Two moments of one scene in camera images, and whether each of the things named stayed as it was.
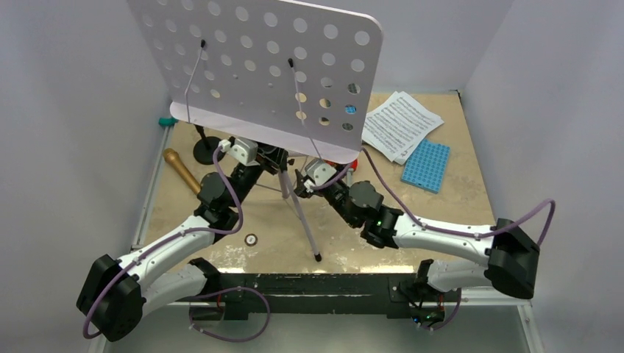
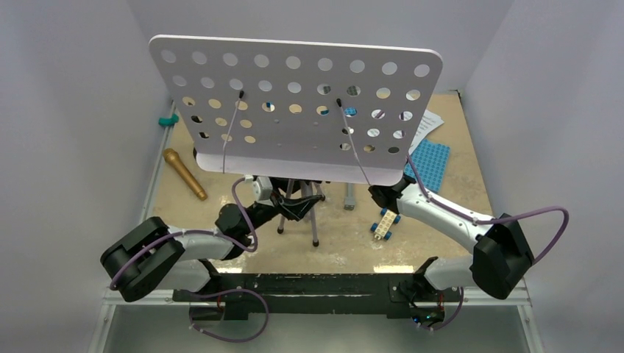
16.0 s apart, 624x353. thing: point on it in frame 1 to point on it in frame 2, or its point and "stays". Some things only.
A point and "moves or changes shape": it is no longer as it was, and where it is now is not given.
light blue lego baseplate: [425, 167] stays
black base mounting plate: [368, 295] stays
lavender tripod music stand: [296, 79] moves or changes shape
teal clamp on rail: [168, 121] stays
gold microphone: [172, 157] stays
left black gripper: [271, 154] to [292, 208]
